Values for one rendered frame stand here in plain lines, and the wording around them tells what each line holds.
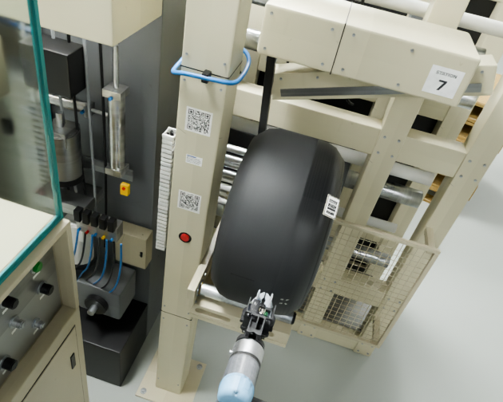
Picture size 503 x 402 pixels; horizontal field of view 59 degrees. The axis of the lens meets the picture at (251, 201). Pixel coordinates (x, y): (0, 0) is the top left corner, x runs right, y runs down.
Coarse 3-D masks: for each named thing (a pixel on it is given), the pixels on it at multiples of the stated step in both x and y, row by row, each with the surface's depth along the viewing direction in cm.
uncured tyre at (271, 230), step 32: (256, 160) 125; (288, 160) 125; (320, 160) 127; (256, 192) 120; (288, 192) 120; (320, 192) 121; (224, 224) 123; (256, 224) 119; (288, 224) 119; (320, 224) 120; (224, 256) 124; (256, 256) 121; (288, 256) 120; (320, 256) 122; (224, 288) 132; (256, 288) 126; (288, 288) 124
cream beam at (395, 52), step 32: (288, 0) 131; (320, 0) 137; (288, 32) 129; (320, 32) 126; (352, 32) 124; (384, 32) 123; (416, 32) 129; (448, 32) 135; (320, 64) 132; (352, 64) 129; (384, 64) 127; (416, 64) 125; (448, 64) 123; (416, 96) 130
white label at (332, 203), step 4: (328, 196) 121; (332, 196) 122; (328, 200) 121; (332, 200) 121; (336, 200) 122; (328, 204) 121; (332, 204) 121; (336, 204) 122; (324, 208) 120; (328, 208) 120; (332, 208) 121; (336, 208) 121; (324, 212) 120; (328, 212) 120; (332, 212) 121; (336, 212) 121; (328, 216) 120; (332, 216) 120
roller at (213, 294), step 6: (204, 282) 156; (204, 288) 154; (210, 288) 154; (204, 294) 154; (210, 294) 154; (216, 294) 153; (216, 300) 155; (222, 300) 154; (228, 300) 153; (240, 306) 153; (246, 306) 153; (294, 312) 154; (276, 318) 152; (282, 318) 152; (288, 318) 151; (294, 318) 151
